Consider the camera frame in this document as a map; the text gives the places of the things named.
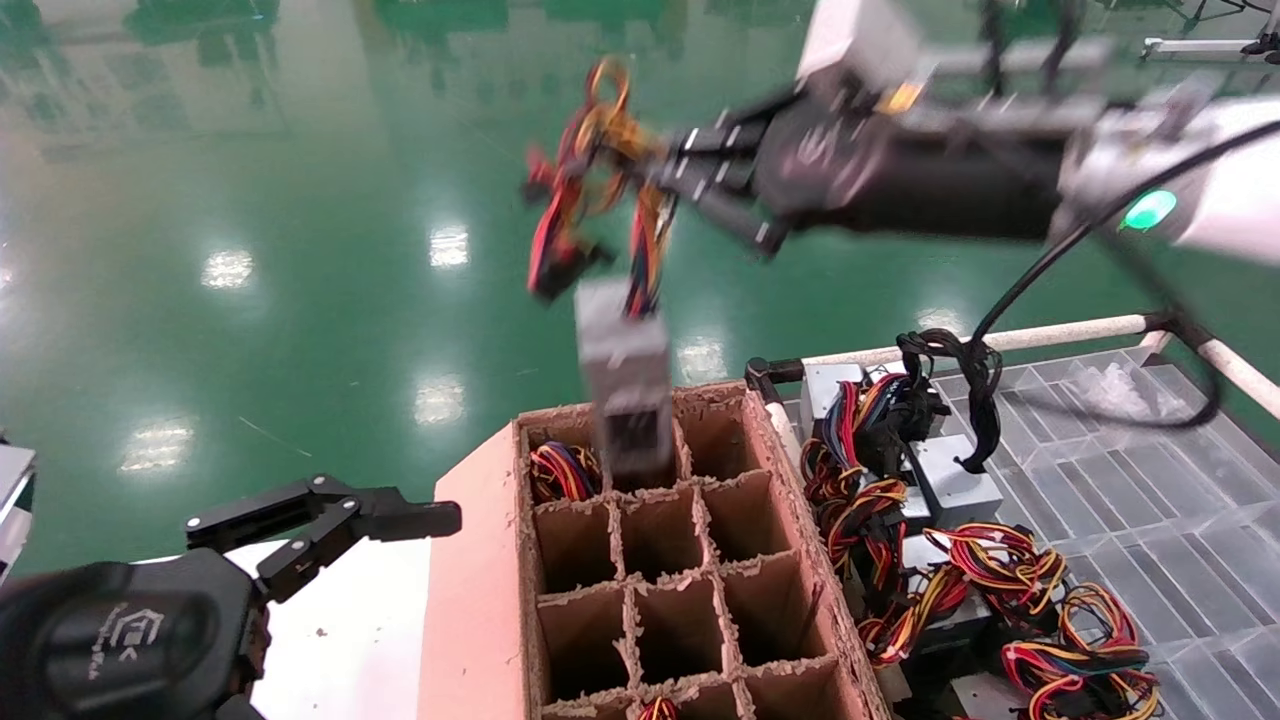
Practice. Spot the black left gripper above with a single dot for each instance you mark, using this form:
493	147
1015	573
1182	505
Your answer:
120	640

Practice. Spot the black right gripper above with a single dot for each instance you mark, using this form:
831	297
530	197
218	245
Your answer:
900	170

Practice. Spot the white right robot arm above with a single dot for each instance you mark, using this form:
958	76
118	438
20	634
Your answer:
1240	200

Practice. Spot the cardboard box with dividers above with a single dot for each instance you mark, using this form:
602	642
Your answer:
470	600

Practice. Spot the crumpled clear plastic bag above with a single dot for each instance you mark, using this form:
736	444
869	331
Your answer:
1120	395

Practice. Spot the clear plastic divider tray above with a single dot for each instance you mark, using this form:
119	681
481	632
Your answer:
1150	500

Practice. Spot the black caster wheel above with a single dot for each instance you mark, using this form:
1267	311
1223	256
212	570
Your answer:
1262	47

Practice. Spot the black rail corner connector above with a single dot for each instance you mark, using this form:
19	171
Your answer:
1175	322
765	375

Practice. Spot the short white cart rail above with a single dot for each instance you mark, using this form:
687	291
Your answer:
778	425

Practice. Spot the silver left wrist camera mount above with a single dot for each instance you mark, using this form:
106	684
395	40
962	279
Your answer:
12	480

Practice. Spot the long white cart rail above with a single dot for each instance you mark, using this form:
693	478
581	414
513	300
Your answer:
1050	331

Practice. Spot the white metal frame base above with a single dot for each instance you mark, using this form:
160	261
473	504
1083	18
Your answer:
1190	46

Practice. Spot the white cart side rail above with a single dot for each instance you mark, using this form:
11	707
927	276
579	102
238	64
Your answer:
1240	372

